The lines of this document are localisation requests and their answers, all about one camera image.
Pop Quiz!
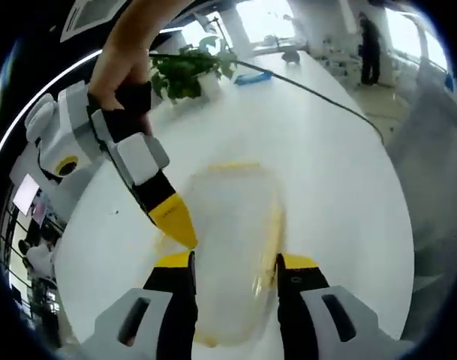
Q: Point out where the ceiling air vent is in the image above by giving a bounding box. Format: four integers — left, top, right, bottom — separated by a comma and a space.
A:
60, 0, 121, 43

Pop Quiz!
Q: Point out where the long ceiling light strip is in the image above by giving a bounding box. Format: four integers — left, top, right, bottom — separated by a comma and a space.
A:
0, 48, 106, 167

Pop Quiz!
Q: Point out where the green potted plant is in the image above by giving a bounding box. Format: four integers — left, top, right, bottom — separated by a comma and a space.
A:
150, 35, 239, 101

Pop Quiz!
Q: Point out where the bright wall screen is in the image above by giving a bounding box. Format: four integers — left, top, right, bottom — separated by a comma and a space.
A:
11, 173, 42, 217

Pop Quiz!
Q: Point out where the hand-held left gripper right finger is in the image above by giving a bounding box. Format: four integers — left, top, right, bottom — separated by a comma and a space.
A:
275, 253, 416, 360

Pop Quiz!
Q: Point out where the thin black cable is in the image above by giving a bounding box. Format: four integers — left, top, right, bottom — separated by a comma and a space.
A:
149, 52, 387, 143

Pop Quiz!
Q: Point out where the person's right hand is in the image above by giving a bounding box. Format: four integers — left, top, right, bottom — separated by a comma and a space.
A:
87, 47, 152, 113

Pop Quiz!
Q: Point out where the clear box with yellow buckle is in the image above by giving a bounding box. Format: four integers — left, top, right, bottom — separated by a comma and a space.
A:
152, 160, 290, 348

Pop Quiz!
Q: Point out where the blue flat object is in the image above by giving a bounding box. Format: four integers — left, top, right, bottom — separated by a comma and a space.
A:
234, 72, 272, 86

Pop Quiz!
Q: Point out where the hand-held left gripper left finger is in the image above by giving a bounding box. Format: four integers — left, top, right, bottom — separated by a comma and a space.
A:
83, 250, 199, 360

